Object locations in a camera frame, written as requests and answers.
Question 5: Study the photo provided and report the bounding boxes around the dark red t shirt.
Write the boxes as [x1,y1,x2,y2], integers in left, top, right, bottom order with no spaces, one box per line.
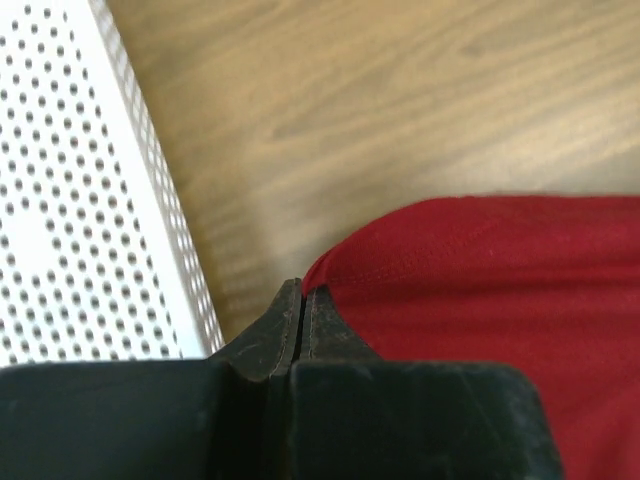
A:
[303,196,639,479]

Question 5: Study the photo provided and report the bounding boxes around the white perforated plastic basket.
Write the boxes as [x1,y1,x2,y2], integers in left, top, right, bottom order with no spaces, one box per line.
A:
[1,1,224,367]

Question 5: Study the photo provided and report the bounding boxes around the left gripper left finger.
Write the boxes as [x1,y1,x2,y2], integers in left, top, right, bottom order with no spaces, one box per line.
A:
[210,279,303,382]

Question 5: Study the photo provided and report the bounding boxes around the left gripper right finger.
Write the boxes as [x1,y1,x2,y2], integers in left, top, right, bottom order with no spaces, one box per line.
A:
[298,286,381,362]

